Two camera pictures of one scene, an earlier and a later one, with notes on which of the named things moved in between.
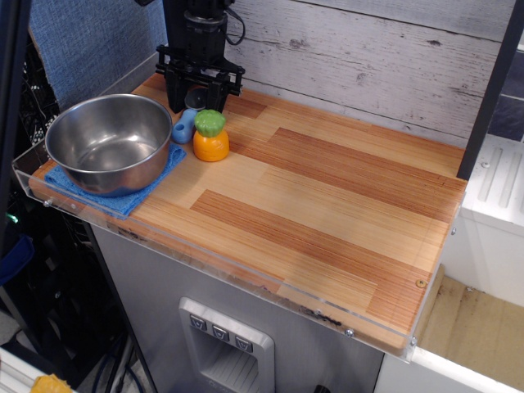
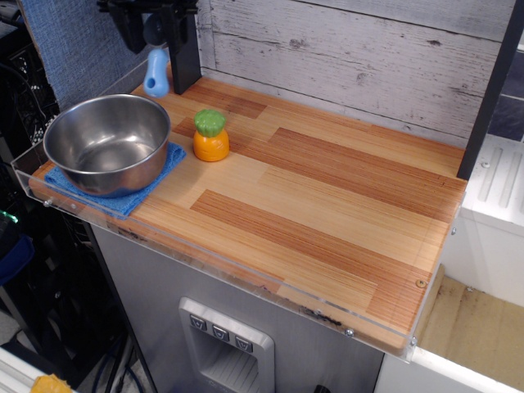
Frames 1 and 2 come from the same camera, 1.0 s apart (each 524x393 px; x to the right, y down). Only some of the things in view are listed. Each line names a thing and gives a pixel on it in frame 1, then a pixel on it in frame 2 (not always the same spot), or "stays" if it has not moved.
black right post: [499, 74] stays
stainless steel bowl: [111, 142] stays
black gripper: [198, 51] -> [129, 18]
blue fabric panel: [92, 44] stays
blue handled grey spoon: [182, 131] -> [156, 83]
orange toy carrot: [210, 142] stays
